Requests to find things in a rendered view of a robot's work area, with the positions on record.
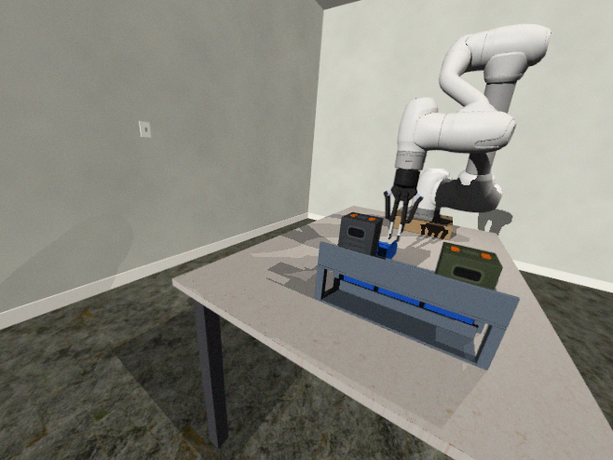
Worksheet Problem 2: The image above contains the black case with orange latches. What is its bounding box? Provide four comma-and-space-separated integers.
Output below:
338, 212, 383, 257

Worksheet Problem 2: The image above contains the grey metal shelf rack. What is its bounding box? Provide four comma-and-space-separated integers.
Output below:
314, 241, 520, 371

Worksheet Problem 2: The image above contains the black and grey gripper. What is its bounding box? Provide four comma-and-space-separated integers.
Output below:
384, 169, 424, 242

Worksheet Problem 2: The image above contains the dark green case with handle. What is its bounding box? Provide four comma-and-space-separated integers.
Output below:
434, 242, 503, 290

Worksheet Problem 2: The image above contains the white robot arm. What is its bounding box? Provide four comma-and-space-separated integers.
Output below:
395, 24, 551, 223

